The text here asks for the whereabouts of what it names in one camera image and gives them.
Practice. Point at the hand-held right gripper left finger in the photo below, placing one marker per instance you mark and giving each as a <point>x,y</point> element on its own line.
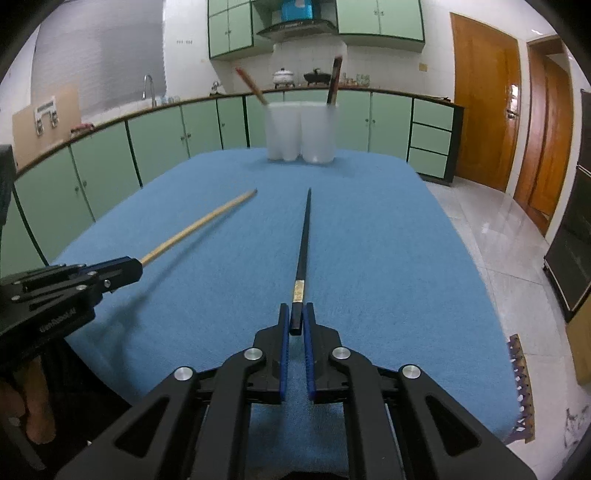
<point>284,360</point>

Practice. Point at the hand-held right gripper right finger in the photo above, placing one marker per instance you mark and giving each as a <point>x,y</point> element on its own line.
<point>308,360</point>

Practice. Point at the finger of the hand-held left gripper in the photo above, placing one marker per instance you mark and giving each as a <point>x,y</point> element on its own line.
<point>115,264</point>
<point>122,277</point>

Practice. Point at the wooden chopstick red end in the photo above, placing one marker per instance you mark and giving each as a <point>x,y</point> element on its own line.
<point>198,226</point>
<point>251,86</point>

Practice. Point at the black chopstick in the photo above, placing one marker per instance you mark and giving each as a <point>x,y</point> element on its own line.
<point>333,83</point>
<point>302,258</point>

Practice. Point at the white plastic chopstick holder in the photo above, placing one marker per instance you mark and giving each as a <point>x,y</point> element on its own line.
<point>318,134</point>

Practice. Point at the person's left hand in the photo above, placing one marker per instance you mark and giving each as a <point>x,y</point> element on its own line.
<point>37,406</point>

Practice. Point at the green lower kitchen cabinets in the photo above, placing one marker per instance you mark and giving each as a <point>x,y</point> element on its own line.
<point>101,161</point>

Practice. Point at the blue tablecloth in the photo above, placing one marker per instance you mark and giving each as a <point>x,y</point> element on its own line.
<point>392,258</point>

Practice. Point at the red item on counter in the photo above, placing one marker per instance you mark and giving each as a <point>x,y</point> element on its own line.
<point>81,129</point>

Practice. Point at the cardboard sheet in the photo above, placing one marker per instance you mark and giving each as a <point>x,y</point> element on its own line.
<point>69,110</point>

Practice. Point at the metal kitchen faucet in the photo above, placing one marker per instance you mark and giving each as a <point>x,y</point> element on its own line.
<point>150,85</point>

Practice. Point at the metal kettle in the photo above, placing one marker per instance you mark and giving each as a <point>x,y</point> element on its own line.
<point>216,89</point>

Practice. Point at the grey window blind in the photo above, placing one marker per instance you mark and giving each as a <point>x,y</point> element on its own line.
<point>97,60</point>

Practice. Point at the purple fringed cloth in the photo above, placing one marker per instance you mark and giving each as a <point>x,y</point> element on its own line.
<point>521,392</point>

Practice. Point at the white cooking pot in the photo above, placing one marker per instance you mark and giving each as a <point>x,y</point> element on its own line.
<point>283,78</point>

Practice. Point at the cardboard box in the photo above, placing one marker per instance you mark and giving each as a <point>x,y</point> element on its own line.
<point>581,350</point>

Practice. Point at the black wok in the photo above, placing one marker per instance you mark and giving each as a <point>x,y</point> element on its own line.
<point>317,77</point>

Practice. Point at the black cabinet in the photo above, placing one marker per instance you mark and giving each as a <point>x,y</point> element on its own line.
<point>570,267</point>

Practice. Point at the glass jar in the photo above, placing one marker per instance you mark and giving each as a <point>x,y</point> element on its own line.
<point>350,80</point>
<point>364,80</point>

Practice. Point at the black range hood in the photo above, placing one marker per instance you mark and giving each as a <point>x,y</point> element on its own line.
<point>295,28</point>

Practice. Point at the blue box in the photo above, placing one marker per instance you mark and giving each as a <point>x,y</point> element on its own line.
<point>295,9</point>

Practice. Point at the plain wooden door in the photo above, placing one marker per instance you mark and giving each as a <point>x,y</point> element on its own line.
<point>549,138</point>

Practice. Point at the white plastic bracket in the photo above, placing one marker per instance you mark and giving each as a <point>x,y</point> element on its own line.
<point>46,107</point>

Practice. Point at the narrow green wall cabinet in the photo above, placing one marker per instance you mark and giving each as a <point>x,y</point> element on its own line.
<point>231,30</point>

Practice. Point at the wide green wall cabinet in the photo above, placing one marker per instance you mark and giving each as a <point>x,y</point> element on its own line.
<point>378,16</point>

